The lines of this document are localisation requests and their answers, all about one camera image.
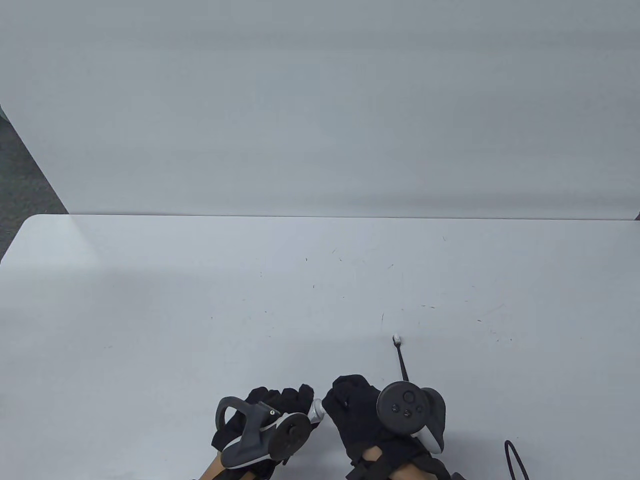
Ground person's right hand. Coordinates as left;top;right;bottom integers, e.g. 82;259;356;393
321;375;432;467

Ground black toothbrush white bristles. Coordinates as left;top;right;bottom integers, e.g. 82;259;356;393
392;334;411;384

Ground grey hand controller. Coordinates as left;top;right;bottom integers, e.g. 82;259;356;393
215;396;312;470
376;381;447;454

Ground white backdrop board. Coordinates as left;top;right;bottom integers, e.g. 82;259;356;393
0;0;640;222

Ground person's left forearm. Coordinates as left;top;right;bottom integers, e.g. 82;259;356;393
199;456;227;480

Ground grey right hand controller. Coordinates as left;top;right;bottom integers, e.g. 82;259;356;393
376;381;447;454

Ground black braided cable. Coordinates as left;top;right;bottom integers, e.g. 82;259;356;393
503;439;532;480

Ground person's left hand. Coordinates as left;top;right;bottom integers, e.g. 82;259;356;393
211;384;315;480

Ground grey left hand controller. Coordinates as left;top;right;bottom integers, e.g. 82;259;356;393
215;396;312;470

